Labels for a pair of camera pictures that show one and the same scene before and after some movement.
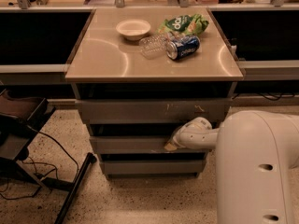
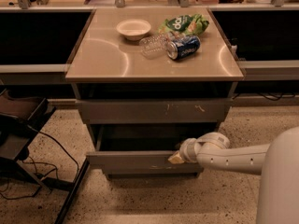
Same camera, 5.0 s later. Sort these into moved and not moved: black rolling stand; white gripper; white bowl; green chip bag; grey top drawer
Moved: white gripper
Not moved: black rolling stand; green chip bag; white bowl; grey top drawer
